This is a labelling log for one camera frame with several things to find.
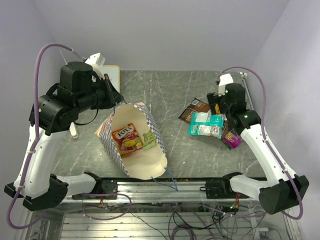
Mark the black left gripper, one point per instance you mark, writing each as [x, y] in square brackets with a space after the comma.
[112, 95]

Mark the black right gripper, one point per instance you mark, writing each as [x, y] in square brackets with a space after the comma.
[214, 98]

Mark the brown chips bag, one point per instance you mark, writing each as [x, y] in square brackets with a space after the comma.
[195, 106]

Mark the green fox's candy bag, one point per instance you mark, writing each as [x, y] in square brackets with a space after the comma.
[206, 124]

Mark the purple snack pouch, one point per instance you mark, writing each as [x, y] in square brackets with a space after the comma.
[232, 140]

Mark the orange fox's candy bag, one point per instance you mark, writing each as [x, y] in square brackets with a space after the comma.
[127, 140]

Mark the light green snack packet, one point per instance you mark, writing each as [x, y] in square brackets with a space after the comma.
[149, 140]

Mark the blue checkered paper bag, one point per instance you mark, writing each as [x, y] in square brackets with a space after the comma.
[142, 165]

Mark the yellow candy packet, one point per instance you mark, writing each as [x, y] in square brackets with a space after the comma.
[217, 109]

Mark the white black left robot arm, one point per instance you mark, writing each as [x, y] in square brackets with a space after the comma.
[82, 86]

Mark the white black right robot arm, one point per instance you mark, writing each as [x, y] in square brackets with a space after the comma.
[283, 188]

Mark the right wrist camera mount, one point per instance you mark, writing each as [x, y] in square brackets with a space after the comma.
[223, 81]

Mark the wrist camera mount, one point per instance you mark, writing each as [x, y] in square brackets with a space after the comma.
[97, 61]
[223, 81]

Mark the small whiteboard yellow frame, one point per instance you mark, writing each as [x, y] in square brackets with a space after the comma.
[113, 72]

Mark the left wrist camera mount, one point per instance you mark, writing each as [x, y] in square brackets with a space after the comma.
[97, 61]

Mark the aluminium rail frame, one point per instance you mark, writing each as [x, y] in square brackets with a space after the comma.
[198, 208]

